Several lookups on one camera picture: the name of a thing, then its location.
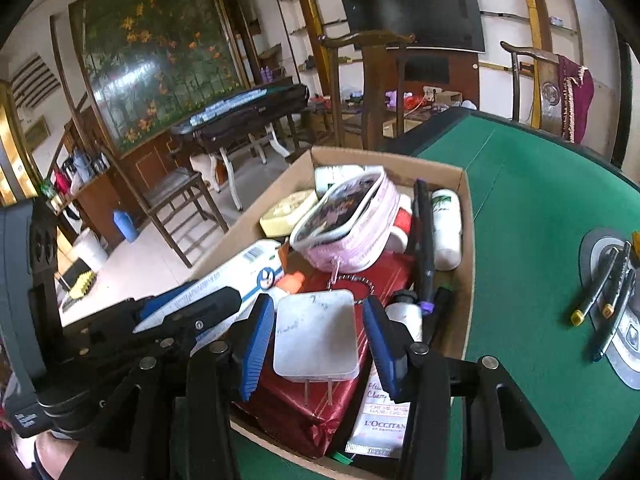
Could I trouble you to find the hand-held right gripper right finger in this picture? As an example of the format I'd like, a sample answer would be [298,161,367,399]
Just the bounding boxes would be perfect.
[361,296,571,480]

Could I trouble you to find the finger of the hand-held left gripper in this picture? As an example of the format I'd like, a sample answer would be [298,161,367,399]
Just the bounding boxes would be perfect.
[131,280,201,335]
[150,286,244,356]

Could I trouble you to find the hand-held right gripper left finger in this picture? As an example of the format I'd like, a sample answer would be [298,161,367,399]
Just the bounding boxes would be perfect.
[87,294,277,480]

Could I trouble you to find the white power adapter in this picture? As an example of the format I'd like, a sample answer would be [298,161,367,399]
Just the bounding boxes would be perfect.
[272,289,361,407]

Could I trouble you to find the white bottle orange cap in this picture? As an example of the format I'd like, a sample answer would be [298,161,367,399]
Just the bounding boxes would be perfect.
[274,271,307,297]

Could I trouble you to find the red foil packet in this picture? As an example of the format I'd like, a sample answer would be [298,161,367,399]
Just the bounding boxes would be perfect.
[234,249,417,461]

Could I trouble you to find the person's left forearm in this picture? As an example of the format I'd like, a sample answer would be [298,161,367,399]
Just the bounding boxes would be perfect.
[30,430,93,480]

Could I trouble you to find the small white bottle black cap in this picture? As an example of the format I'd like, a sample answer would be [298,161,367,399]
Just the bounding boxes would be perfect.
[384,289,424,345]

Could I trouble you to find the yellow black brush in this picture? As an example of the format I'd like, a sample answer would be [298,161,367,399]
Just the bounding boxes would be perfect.
[57,260,96,301]

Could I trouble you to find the white hand cream tube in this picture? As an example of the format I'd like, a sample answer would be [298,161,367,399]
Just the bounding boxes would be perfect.
[344,360,414,460]

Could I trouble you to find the plain black marker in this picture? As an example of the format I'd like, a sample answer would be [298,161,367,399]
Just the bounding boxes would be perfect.
[429,284,454,348]

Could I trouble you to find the white bucket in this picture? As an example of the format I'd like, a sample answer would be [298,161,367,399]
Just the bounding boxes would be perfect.
[72,227,110,273]

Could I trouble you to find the blue plastic jug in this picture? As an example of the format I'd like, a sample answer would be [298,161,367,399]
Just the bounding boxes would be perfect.
[113,210,140,244]

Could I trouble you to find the black marker purple caps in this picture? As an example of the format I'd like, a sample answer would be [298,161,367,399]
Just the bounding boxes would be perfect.
[412,178,437,317]

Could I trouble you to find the small dark wooden chair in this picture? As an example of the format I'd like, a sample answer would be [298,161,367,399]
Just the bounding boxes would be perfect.
[97,142,230,268]

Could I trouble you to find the wooden sideboard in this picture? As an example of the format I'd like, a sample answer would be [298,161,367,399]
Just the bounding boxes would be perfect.
[45,125,151,251]

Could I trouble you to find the white bottle red label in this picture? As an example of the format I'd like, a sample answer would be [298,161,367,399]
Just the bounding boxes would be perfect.
[387,194,416,255]

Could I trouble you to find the cartoon print pencil case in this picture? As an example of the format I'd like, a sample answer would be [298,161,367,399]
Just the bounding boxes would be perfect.
[289,166,401,273]

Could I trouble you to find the cream yellow tin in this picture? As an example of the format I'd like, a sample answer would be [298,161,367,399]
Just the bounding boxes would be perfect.
[259,189,319,239]

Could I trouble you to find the white bottle green plant label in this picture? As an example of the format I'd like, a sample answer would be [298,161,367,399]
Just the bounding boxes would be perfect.
[431,188,462,272]

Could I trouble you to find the black side table white legs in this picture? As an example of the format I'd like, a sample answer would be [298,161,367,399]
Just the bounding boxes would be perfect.
[170,84,310,211]

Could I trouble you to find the low wooden table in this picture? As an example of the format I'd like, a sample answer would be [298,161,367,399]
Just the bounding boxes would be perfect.
[305,95,468,148]

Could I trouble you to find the black pen yellow end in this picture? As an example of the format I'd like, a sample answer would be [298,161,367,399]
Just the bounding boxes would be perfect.
[601,267,637,317]
[571,241,632,326]

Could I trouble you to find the dark pen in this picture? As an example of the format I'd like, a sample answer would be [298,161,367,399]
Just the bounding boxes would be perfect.
[592,280,639,363]

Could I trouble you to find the flower painting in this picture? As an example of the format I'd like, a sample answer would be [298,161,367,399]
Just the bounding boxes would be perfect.
[69,0,247,153]

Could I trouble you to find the plain wooden armchair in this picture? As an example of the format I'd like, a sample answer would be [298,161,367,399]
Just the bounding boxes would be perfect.
[317,31,417,151]

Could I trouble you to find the wooden armchair round carving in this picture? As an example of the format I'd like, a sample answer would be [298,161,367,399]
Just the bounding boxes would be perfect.
[500,41,596,143]

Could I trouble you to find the maroon fringed cloth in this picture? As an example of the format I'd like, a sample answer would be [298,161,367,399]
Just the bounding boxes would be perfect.
[557,54,596,145]

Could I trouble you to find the black television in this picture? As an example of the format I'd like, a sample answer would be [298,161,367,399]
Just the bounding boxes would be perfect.
[340,0,487,54]

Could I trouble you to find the white floor air conditioner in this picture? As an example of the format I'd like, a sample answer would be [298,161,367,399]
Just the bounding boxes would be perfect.
[612,40,635,168]

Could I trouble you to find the metal ball chain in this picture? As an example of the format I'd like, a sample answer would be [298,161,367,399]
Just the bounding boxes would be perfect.
[326,266,376,307]

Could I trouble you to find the wall display shelves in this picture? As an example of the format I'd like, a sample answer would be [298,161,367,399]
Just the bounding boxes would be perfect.
[250,0,583,91]

